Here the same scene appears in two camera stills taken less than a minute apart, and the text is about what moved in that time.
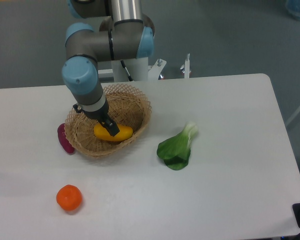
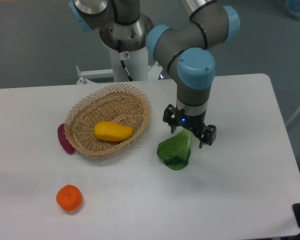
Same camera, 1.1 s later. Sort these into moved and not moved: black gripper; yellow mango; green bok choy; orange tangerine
Moved: black gripper
Not moved: orange tangerine; green bok choy; yellow mango
